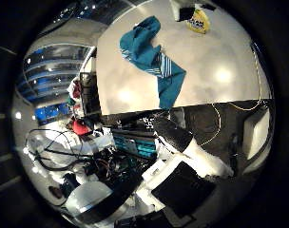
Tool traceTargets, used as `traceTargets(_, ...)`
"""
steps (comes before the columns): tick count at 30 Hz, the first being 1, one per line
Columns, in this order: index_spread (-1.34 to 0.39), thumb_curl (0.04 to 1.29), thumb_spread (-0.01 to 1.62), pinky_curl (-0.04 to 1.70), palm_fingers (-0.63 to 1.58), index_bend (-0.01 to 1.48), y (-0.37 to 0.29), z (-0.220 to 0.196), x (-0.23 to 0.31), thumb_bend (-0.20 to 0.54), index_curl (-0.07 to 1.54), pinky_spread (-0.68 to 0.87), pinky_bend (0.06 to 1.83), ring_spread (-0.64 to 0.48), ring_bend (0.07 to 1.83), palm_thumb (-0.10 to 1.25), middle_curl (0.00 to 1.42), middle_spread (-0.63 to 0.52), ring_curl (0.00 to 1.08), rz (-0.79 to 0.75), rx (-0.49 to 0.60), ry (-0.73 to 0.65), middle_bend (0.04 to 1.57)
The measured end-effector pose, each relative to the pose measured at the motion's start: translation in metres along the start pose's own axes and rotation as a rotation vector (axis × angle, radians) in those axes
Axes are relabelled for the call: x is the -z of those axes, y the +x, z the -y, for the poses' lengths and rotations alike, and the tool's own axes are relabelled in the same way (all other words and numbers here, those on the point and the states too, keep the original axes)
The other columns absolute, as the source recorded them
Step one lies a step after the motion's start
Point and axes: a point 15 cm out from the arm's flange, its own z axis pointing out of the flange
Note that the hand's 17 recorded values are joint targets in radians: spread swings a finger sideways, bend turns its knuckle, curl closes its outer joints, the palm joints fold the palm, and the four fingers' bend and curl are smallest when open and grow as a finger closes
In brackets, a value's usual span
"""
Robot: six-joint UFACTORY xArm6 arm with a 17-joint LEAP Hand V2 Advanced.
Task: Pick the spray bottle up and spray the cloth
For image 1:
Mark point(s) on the teal cloth with white stripes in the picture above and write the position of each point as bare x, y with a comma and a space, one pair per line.
144, 47

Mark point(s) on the teal box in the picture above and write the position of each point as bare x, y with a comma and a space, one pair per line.
135, 144

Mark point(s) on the white box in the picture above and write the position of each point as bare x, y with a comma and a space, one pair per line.
255, 133

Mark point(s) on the red object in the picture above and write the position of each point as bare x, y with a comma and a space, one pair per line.
79, 128

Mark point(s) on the black monitor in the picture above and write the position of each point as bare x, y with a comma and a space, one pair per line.
89, 91

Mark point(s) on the blue panel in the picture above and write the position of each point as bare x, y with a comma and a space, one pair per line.
51, 113

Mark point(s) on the blue glass window panels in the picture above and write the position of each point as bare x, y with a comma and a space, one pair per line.
55, 63

